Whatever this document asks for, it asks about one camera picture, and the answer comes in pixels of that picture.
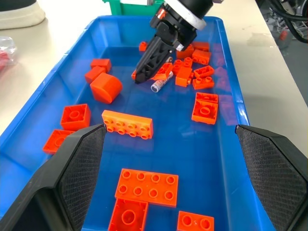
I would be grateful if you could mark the orange building brick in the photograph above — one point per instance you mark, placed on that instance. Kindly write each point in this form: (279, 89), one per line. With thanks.
(201, 56)
(184, 53)
(165, 68)
(101, 64)
(203, 82)
(201, 45)
(204, 71)
(181, 63)
(207, 97)
(93, 73)
(183, 76)

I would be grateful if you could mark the rounded orange block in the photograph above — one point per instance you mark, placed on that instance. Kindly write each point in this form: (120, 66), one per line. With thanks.
(106, 88)

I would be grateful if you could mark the blue plastic bin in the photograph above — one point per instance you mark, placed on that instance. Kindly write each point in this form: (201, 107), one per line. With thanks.
(183, 149)

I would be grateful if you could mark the white rounded object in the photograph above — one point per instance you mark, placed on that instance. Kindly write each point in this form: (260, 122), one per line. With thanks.
(19, 13)

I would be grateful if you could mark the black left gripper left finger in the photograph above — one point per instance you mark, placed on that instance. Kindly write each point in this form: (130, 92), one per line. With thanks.
(72, 173)

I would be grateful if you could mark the orange square hollow brick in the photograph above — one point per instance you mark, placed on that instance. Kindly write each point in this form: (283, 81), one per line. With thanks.
(127, 215)
(204, 112)
(75, 117)
(55, 142)

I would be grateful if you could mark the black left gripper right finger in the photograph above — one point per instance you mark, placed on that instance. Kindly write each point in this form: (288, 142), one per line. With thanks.
(276, 173)

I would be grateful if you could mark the silver AA battery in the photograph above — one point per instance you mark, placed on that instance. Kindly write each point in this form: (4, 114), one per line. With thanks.
(159, 84)

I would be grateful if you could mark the orange eight-stud flat plate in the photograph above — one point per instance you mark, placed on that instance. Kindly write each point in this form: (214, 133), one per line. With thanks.
(146, 188)

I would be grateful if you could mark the small orange brick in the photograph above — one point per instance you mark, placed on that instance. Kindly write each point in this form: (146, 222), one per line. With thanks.
(143, 46)
(133, 74)

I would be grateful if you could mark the light orange eight-stud brick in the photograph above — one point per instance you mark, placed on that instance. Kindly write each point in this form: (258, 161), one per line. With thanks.
(128, 122)

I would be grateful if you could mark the green plastic bin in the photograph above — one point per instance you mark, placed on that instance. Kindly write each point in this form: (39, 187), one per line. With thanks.
(120, 7)

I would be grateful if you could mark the orange two-stud brick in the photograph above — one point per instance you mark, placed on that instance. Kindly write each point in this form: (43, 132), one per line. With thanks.
(195, 221)

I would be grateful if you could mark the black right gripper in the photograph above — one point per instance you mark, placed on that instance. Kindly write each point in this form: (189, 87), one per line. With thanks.
(168, 29)

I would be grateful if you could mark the clear plastic bag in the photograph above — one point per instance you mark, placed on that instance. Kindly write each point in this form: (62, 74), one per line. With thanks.
(7, 50)

